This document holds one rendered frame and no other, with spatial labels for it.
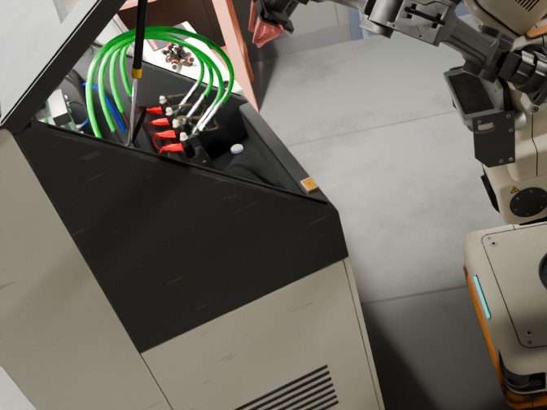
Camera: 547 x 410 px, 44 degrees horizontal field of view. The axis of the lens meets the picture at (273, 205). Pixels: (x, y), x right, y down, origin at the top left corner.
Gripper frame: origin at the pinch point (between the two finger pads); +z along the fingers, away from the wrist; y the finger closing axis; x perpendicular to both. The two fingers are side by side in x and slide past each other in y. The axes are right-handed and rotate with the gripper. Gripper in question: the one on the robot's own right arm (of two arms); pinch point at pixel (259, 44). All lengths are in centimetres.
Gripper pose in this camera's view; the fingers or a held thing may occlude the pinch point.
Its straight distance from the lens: 190.2
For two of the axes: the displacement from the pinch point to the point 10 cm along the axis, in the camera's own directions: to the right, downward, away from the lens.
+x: 1.1, 6.2, -7.8
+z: -5.4, 7.0, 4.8
